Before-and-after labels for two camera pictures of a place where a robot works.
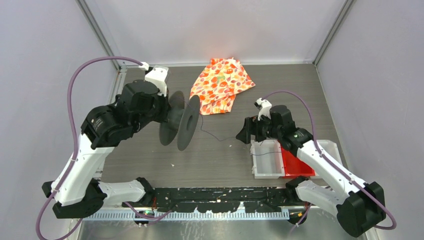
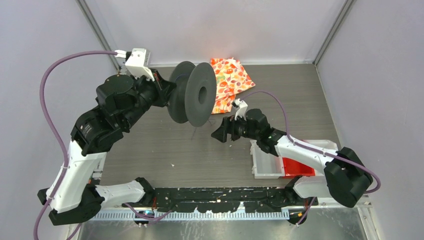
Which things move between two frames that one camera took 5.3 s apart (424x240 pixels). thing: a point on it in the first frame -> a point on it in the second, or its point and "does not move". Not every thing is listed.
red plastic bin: (294, 167) does not move
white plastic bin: (268, 161) does not move
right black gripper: (251, 126) -> (228, 126)
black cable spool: (182, 122) -> (194, 99)
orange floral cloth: (218, 84) does not move
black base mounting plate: (253, 199) does not move
